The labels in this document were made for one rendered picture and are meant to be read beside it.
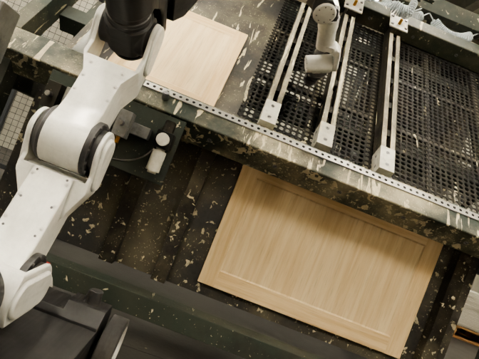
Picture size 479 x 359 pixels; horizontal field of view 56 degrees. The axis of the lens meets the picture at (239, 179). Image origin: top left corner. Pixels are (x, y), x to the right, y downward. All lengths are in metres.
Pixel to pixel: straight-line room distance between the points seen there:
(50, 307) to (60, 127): 0.49
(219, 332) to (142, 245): 0.48
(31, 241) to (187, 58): 1.07
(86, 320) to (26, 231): 0.32
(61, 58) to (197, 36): 0.60
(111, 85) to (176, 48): 0.77
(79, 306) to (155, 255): 0.64
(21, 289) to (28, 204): 0.23
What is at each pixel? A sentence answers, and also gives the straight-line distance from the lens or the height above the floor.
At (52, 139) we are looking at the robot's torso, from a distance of 1.15.
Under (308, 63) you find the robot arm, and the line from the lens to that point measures 1.76.
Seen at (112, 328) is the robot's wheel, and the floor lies 0.19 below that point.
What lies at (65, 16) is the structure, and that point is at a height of 1.06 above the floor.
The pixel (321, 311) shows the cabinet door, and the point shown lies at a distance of 1.96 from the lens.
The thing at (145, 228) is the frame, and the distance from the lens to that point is 1.89.
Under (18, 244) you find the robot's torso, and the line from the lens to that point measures 1.13.
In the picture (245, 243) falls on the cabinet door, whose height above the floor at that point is 0.46.
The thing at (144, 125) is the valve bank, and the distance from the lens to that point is 1.63.
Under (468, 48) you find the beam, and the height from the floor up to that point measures 1.80.
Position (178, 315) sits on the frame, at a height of 0.16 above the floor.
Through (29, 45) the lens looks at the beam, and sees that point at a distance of 1.82.
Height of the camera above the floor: 0.66
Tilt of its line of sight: 1 degrees up
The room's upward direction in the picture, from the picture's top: 22 degrees clockwise
